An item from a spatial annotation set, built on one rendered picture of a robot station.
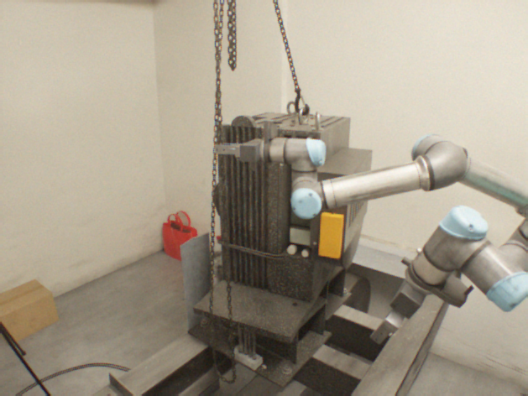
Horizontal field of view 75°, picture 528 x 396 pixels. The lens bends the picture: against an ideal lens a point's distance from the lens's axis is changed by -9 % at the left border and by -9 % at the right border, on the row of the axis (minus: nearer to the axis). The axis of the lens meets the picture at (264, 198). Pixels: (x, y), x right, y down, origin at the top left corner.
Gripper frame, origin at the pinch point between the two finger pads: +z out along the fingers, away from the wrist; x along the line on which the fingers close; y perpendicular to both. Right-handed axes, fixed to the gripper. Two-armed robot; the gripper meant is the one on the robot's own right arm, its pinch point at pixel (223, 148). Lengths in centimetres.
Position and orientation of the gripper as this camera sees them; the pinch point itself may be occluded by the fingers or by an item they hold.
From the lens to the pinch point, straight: 117.8
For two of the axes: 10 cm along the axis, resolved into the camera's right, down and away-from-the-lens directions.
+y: 0.2, 9.6, 2.9
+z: -9.4, -0.8, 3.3
